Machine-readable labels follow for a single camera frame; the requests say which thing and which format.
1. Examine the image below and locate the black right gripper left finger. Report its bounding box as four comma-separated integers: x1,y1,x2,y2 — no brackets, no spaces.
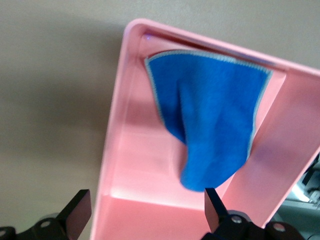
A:
14,189,92,240

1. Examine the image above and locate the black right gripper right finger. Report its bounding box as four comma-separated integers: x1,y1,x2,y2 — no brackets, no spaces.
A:
199,187,303,240

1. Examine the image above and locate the blue cloth with grey hem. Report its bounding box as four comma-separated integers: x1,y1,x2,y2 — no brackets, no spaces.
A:
144,49,274,193

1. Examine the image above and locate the pink plastic bin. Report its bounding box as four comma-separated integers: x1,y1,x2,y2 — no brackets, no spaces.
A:
90,18,320,240

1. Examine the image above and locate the brown table cover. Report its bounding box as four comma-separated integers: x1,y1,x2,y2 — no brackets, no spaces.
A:
0,0,320,240

